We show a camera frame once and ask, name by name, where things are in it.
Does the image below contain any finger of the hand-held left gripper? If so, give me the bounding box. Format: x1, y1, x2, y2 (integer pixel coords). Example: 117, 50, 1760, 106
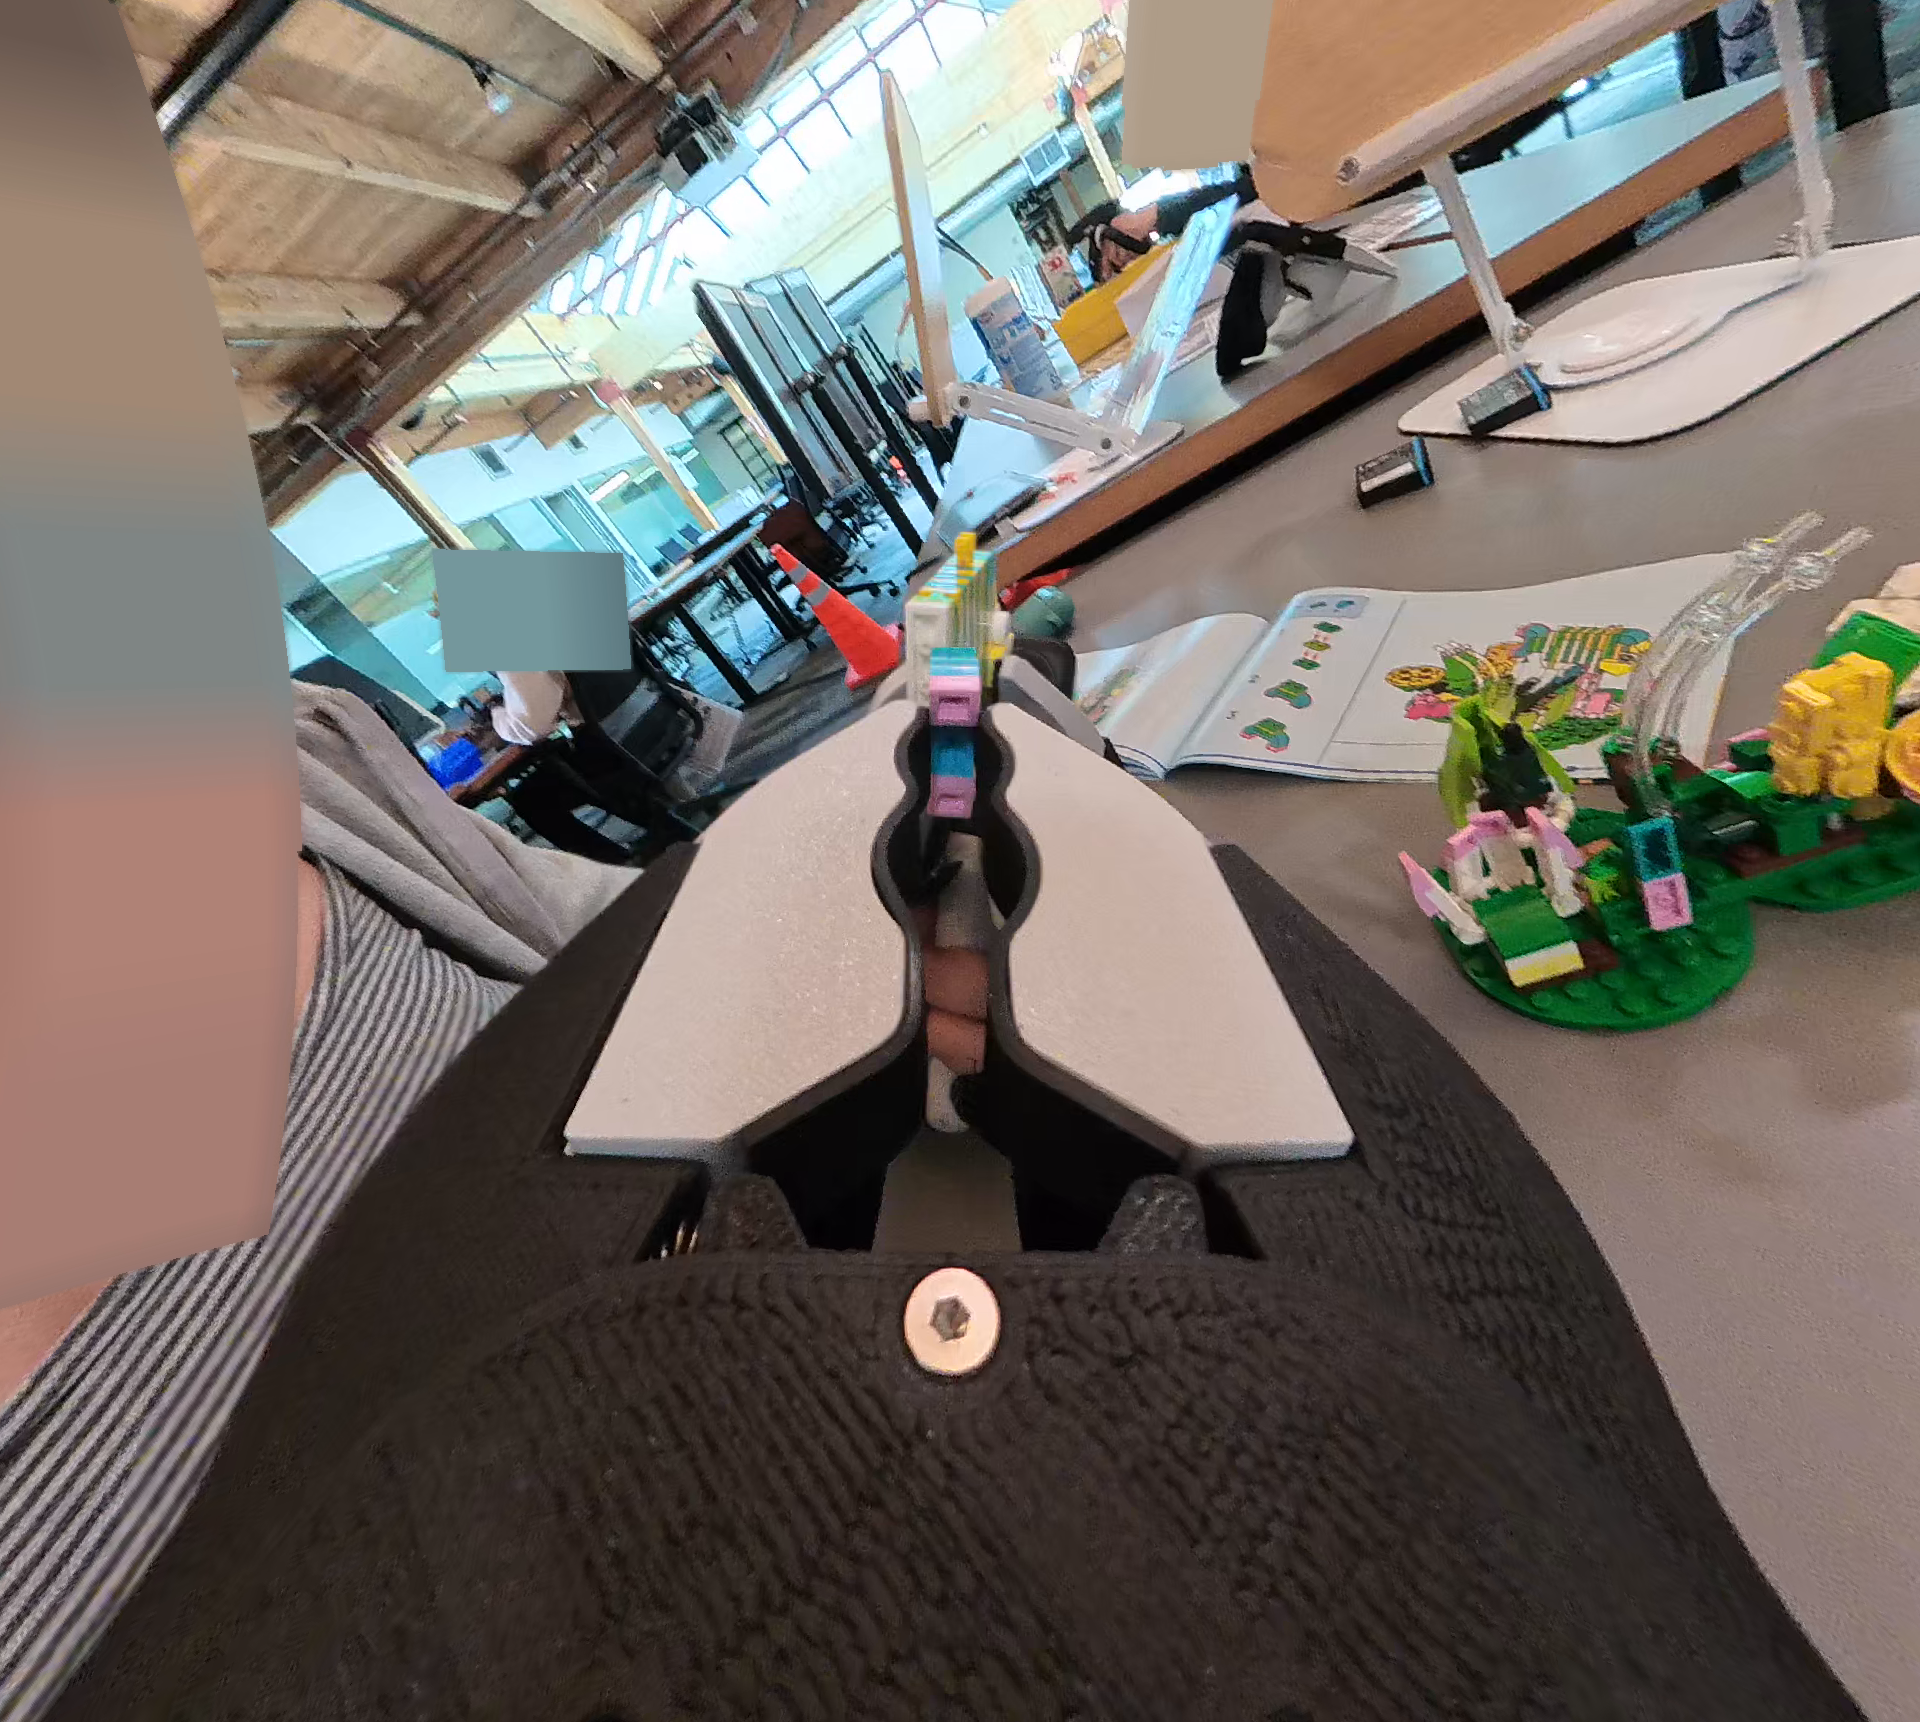
990, 638, 1122, 777

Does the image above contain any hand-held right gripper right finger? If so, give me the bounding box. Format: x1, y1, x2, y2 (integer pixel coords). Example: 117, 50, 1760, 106
956, 703, 1363, 1256

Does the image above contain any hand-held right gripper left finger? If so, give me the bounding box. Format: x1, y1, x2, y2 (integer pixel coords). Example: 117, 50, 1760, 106
562, 698, 932, 1256

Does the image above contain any pink teal brick tower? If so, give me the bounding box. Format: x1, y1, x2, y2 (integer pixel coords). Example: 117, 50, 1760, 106
925, 644, 993, 829

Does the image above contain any striped brick figure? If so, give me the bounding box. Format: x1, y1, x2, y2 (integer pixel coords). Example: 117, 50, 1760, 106
903, 531, 1008, 704

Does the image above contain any far grey desk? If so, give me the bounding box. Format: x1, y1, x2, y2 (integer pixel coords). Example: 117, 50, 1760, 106
937, 68, 1879, 589

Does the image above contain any grey desk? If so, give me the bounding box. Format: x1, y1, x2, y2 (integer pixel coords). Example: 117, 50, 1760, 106
937, 68, 1879, 589
990, 103, 1920, 1722

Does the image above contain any person's left hand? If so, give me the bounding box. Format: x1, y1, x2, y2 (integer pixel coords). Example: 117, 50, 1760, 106
918, 930, 1004, 1083

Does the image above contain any orange traffic cone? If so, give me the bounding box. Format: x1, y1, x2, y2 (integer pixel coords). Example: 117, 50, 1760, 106
769, 545, 907, 693

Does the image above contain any brick instruction booklet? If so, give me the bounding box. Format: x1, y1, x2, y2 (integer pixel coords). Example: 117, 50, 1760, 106
1072, 552, 1734, 783

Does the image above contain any white wipes tub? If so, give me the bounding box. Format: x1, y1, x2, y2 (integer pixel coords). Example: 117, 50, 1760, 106
965, 279, 1074, 397

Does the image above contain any person's torso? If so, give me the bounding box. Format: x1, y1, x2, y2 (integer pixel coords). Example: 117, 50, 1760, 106
0, 679, 648, 1722

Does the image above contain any yellow bin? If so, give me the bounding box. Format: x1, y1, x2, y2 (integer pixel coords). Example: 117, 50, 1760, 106
1055, 248, 1181, 367

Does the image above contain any clear acrylic stand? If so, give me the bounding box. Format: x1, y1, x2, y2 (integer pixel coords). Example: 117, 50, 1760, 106
1116, 199, 1248, 434

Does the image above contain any black panel cart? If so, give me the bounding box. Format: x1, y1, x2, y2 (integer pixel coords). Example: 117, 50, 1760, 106
692, 271, 940, 555

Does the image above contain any green brick garden model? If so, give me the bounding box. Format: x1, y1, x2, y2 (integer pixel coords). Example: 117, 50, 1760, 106
1399, 510, 1920, 1038

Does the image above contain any black white folding stand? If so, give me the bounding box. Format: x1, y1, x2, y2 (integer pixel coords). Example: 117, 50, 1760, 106
1214, 214, 1405, 382

